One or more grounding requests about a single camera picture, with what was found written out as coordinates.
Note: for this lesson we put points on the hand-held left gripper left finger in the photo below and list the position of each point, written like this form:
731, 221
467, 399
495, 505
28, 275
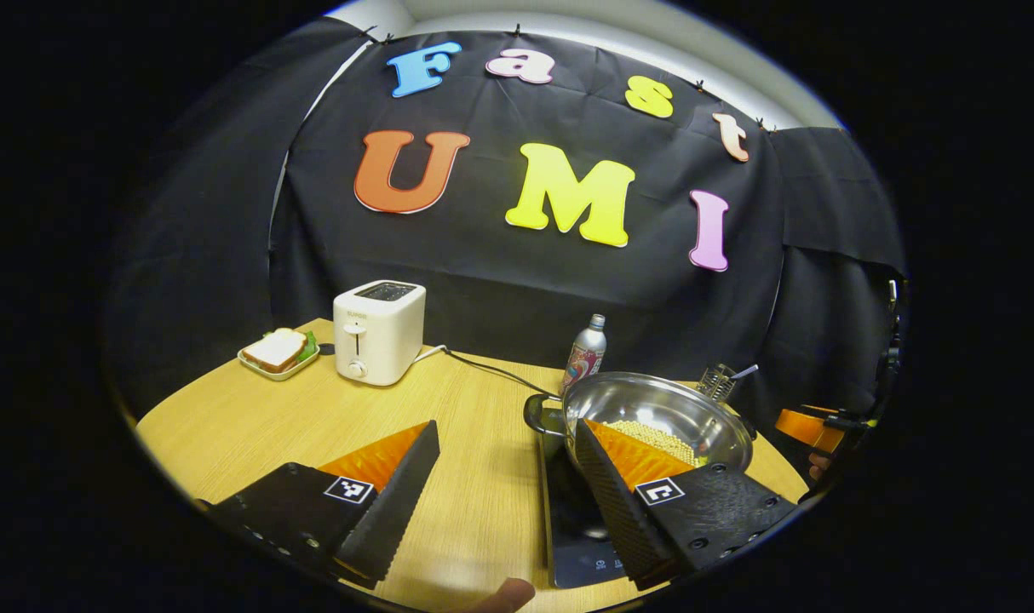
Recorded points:
398, 502

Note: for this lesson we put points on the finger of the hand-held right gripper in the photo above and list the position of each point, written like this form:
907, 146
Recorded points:
807, 428

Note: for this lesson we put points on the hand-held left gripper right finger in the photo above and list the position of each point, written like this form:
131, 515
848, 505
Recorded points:
615, 511

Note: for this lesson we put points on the black induction cooktop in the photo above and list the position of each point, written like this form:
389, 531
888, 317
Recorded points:
572, 519

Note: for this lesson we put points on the stainless steel pot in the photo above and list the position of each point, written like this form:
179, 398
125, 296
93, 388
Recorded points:
653, 400

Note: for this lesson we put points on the pile of soybeans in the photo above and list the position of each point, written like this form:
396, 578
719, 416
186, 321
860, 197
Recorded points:
653, 434

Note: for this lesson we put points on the silver and pink drink bottle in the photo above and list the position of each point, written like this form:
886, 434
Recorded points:
585, 353

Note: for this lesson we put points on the white toaster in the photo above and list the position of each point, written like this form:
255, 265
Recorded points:
379, 332

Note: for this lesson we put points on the sandwich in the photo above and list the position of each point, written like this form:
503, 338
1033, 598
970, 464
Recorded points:
274, 349

